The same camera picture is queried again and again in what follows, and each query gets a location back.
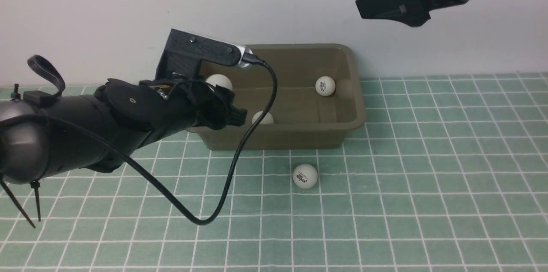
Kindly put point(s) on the white logo ping-pong ball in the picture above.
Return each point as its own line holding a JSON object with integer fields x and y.
{"x": 267, "y": 119}
{"x": 305, "y": 176}
{"x": 325, "y": 86}

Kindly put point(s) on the olive plastic bin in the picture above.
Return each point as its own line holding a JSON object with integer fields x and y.
{"x": 303, "y": 119}

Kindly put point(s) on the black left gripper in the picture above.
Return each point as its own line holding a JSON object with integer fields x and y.
{"x": 158, "y": 106}

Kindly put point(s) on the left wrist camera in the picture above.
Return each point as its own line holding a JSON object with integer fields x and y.
{"x": 185, "y": 52}

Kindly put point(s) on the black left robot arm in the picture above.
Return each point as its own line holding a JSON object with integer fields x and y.
{"x": 44, "y": 135}

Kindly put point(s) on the green checkered tablecloth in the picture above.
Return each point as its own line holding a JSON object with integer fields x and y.
{"x": 449, "y": 174}

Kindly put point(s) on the plain white ping-pong ball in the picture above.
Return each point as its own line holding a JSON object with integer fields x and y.
{"x": 219, "y": 80}

